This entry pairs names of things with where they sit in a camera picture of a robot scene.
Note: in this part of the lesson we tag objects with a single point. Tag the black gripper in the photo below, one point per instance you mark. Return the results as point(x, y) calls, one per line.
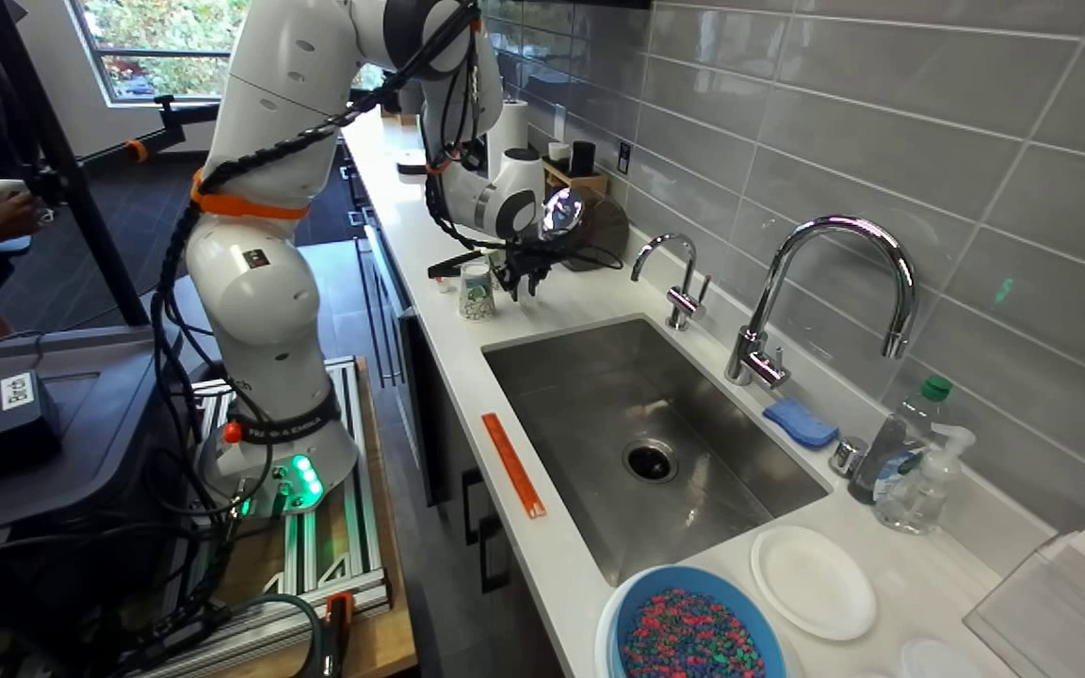
point(533, 251)

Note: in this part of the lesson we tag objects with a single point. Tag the white handheld controller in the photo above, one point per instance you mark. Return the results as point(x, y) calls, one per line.
point(2, 191)

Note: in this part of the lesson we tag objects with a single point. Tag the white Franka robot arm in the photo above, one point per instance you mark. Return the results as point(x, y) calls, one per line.
point(272, 315)

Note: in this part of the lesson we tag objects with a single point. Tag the stainless steel sink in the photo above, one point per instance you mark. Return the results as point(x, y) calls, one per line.
point(604, 428)

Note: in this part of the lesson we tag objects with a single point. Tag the bystander hand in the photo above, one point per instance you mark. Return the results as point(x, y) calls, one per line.
point(18, 217)

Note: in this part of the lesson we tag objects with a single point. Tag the paper cup with blue-green print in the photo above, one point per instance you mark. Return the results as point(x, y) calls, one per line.
point(475, 295)

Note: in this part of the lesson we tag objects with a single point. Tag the wooden box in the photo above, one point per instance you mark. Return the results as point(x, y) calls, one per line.
point(584, 185)

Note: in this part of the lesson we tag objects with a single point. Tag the small chrome faucet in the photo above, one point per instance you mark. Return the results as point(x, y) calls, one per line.
point(686, 295)

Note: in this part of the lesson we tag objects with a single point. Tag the dark base cabinet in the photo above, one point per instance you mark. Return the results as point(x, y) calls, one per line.
point(442, 438)

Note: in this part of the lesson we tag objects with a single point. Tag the tall chrome gooseneck faucet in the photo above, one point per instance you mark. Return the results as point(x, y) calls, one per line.
point(819, 230)

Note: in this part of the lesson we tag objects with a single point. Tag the blue sponge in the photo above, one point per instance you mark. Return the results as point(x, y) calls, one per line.
point(800, 423)

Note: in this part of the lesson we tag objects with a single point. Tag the wooden robot cart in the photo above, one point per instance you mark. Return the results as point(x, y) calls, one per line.
point(378, 627)

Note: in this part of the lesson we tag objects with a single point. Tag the blue bowl of coloured beads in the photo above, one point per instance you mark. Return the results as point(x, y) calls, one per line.
point(694, 627)

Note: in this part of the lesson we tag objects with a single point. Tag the black boom rod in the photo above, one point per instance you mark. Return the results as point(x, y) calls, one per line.
point(179, 118)

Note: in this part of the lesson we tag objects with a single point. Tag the small white plate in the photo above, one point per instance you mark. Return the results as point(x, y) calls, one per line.
point(813, 584)

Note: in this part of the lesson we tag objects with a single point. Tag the window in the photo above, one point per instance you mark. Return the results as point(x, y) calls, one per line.
point(159, 44)

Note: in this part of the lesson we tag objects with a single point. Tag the clear soap bottle green cap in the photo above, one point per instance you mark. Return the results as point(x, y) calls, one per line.
point(923, 475)

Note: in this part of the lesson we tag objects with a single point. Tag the black tripod pole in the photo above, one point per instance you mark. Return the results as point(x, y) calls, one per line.
point(59, 165)

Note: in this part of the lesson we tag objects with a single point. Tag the white QR tag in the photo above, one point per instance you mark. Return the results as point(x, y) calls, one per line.
point(18, 392)

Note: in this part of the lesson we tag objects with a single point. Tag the dark grey case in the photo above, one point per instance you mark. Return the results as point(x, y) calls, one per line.
point(18, 438)

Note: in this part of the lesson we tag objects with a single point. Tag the aluminium extrusion frame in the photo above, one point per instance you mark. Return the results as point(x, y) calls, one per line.
point(339, 539)

